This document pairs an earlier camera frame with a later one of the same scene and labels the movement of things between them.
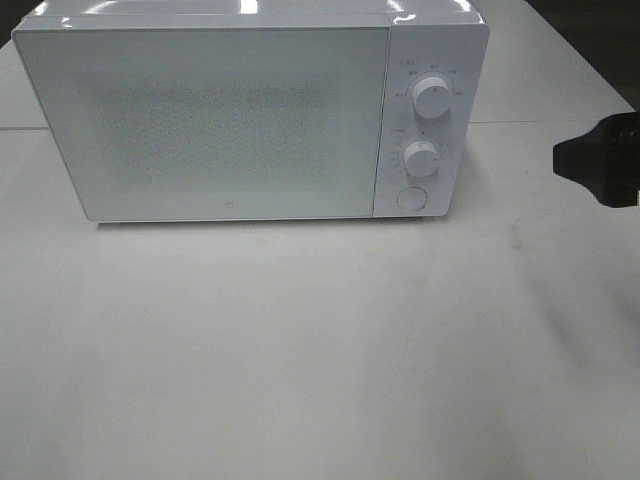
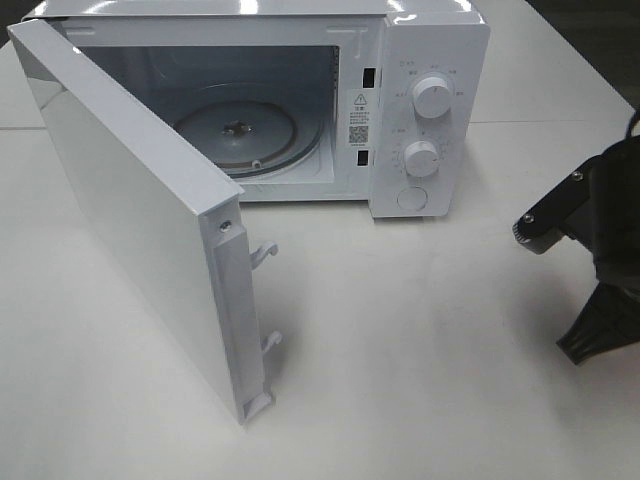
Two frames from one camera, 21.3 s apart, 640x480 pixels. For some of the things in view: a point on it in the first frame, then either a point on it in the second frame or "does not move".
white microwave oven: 255,110 does not move
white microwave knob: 421,159 does not move
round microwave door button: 412,198 does not move
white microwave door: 192,122 to 171,210
